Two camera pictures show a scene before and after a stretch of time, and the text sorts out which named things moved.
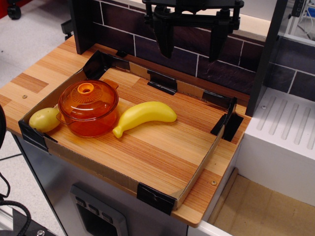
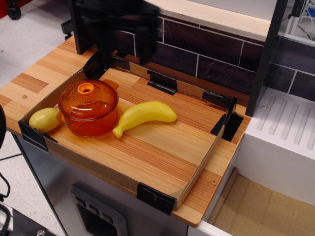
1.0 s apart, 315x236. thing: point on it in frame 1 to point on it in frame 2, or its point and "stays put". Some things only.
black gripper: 165,14 to 94,22
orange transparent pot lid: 87,99 stays put
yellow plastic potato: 45,120 stays put
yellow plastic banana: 148,111 stays put
